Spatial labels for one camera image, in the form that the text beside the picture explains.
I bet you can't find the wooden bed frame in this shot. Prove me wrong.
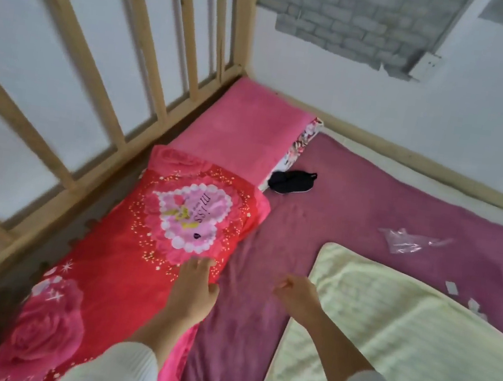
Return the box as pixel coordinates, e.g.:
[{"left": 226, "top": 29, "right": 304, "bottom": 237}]
[{"left": 0, "top": 0, "right": 503, "bottom": 381}]

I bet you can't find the person's right forearm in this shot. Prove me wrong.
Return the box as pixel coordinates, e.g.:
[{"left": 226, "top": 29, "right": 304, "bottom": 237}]
[{"left": 291, "top": 309, "right": 447, "bottom": 381}]

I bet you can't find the person's right hand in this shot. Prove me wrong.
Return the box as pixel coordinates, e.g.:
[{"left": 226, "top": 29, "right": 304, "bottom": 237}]
[{"left": 268, "top": 271, "right": 331, "bottom": 330}]

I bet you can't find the floral print pillow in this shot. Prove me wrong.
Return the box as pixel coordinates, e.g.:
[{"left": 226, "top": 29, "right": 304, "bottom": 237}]
[{"left": 271, "top": 112, "right": 326, "bottom": 185}]

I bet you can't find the person's left hand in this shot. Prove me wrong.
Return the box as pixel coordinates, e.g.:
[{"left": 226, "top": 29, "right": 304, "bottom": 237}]
[{"left": 164, "top": 254, "right": 225, "bottom": 332}]

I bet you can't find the pale yellow striped blanket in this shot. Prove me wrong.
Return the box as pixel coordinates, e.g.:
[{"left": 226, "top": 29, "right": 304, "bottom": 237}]
[{"left": 256, "top": 235, "right": 503, "bottom": 381}]

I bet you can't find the pink fleece pillow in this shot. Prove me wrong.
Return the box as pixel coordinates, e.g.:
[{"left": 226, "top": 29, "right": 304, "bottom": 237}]
[{"left": 165, "top": 68, "right": 327, "bottom": 197}]

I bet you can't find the person's left forearm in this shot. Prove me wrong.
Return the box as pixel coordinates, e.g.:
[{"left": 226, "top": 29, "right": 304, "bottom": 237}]
[{"left": 64, "top": 299, "right": 204, "bottom": 381}]

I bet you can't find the white wall switch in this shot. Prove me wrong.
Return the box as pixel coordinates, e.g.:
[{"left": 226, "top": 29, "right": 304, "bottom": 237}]
[{"left": 407, "top": 49, "right": 447, "bottom": 85}]

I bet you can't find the purple fleece bed sheet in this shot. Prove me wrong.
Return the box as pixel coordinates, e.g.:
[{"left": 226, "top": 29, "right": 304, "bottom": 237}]
[{"left": 175, "top": 117, "right": 503, "bottom": 381}]

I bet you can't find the black eye mask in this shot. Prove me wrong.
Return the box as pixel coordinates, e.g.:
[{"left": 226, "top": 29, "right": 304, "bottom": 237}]
[{"left": 265, "top": 166, "right": 319, "bottom": 200}]

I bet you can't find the clear plastic bag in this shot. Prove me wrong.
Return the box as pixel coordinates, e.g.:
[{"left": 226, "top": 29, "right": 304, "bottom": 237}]
[{"left": 375, "top": 224, "right": 455, "bottom": 264}]

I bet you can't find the white paper scrap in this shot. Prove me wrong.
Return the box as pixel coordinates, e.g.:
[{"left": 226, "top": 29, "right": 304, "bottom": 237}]
[
  {"left": 443, "top": 280, "right": 465, "bottom": 298},
  {"left": 463, "top": 297, "right": 492, "bottom": 322}
]

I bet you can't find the red rose heart print pillow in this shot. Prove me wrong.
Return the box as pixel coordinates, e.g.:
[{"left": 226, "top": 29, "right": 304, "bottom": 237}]
[{"left": 0, "top": 125, "right": 279, "bottom": 381}]

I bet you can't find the large grey brick wallpaper panel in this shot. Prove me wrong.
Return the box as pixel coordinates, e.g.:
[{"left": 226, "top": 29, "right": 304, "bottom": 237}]
[{"left": 249, "top": 0, "right": 477, "bottom": 89}]

